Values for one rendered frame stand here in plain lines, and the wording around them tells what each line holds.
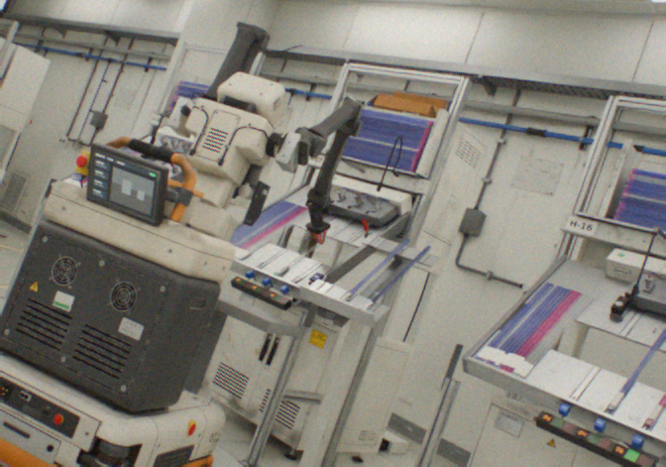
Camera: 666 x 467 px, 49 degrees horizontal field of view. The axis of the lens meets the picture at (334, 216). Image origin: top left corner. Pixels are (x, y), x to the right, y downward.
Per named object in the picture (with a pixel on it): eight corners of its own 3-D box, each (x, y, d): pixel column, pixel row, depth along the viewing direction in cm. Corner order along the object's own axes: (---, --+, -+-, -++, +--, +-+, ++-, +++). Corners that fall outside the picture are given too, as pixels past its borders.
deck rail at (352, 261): (307, 303, 294) (304, 291, 291) (303, 302, 295) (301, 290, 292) (412, 223, 336) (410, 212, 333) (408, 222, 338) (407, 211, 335)
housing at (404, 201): (403, 228, 336) (400, 201, 329) (327, 205, 367) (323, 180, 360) (413, 220, 340) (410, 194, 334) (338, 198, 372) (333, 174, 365)
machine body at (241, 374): (290, 463, 311) (341, 327, 315) (192, 400, 356) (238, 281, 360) (373, 465, 360) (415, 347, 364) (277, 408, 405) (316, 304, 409)
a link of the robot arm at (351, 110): (348, 88, 286) (370, 100, 284) (339, 117, 294) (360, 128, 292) (292, 131, 252) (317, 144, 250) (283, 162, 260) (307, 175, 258)
